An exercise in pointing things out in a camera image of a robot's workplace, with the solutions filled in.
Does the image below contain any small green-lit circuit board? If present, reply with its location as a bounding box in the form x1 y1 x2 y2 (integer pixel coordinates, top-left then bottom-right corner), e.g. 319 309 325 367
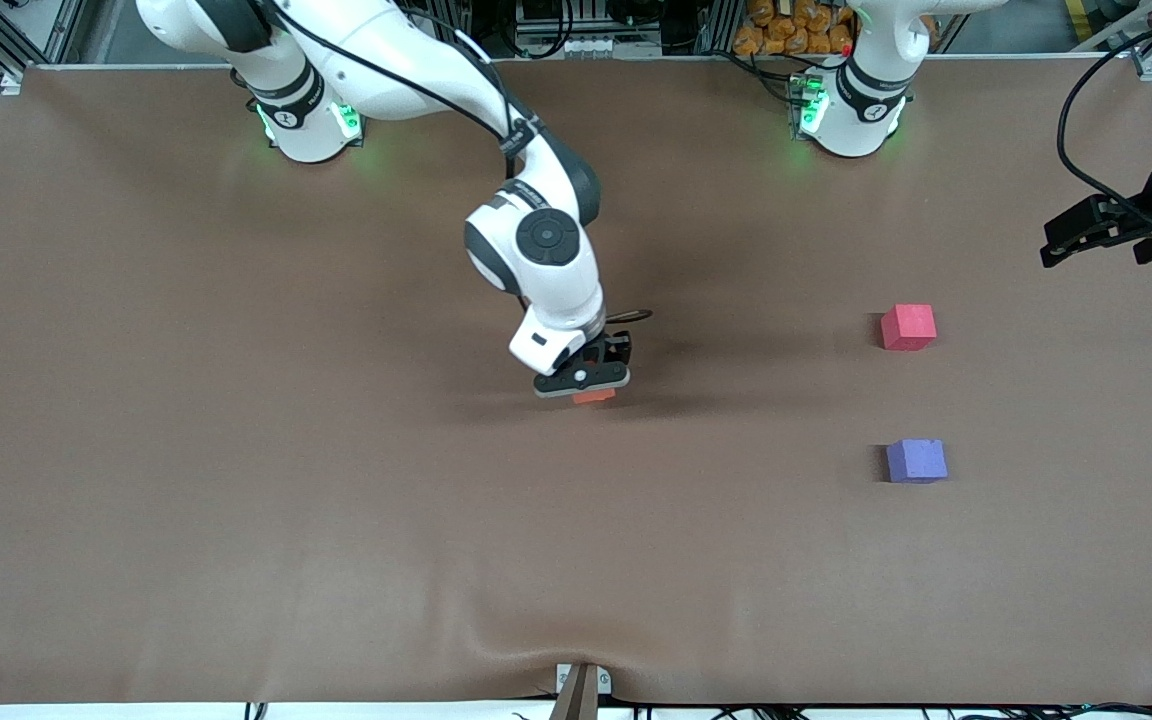
786 72 829 139

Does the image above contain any brown table mat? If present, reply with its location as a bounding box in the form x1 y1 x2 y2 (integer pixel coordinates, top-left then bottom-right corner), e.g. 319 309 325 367
0 55 1152 707

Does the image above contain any metal table clamp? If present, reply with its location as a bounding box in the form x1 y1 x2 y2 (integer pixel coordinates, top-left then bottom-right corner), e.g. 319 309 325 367
549 662 614 720

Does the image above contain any pile of orange objects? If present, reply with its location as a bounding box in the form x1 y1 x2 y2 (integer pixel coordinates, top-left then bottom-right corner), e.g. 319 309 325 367
732 0 855 58

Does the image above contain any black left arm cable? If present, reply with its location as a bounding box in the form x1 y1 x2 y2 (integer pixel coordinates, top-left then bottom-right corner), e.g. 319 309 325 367
1056 8 1152 216

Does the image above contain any red foam block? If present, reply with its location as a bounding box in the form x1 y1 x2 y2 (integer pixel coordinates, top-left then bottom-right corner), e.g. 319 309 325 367
880 303 938 352

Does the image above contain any white power strip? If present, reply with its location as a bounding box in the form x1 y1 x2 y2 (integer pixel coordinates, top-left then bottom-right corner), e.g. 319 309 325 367
548 34 639 58

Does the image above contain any purple foam block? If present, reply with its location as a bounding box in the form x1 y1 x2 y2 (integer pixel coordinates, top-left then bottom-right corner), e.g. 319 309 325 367
885 438 949 485

